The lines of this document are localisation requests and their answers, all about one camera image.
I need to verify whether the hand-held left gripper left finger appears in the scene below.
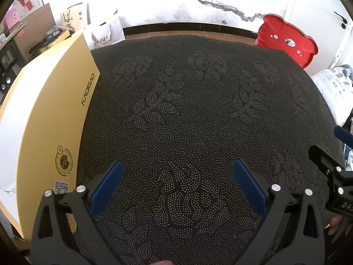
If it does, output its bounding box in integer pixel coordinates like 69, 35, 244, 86
31, 160, 124, 265

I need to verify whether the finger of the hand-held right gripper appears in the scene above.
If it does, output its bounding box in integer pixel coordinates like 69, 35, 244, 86
333, 125, 353, 144
308, 145, 346, 176

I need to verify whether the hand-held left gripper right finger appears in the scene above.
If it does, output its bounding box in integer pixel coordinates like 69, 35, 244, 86
232, 159, 326, 265

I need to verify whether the yellow box with white inside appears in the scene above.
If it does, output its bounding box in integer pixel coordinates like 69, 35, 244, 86
0, 32, 100, 239

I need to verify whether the person's right hand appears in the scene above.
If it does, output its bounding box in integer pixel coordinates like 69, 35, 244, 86
328, 215, 346, 237

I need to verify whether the white printed sack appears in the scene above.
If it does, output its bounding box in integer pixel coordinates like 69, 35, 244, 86
311, 66, 353, 130

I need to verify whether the black dotted tablecloth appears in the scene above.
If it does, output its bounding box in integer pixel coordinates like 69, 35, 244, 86
73, 34, 347, 265

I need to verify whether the red bear-shaped stool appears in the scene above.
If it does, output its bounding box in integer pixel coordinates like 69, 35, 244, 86
254, 14, 319, 70

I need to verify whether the white door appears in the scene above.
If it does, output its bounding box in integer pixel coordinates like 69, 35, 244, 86
285, 0, 353, 71

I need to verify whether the black speaker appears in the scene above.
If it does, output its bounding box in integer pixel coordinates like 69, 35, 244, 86
0, 72, 12, 90

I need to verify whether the white paper shopping bag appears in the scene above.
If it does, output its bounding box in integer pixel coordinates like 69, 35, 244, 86
82, 17, 126, 51

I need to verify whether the yellow and black box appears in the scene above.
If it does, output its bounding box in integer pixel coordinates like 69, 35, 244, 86
40, 28, 75, 53

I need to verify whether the large brown cardboard box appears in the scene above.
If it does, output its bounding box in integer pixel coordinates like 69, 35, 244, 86
12, 3, 56, 62

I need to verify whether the brown paper bag with drawing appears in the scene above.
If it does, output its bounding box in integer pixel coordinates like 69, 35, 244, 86
60, 3, 90, 31

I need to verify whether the pink box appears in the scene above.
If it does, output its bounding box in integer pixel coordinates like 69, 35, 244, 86
5, 8, 22, 30

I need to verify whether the black door handle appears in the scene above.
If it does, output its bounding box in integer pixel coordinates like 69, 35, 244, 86
334, 11, 349, 30

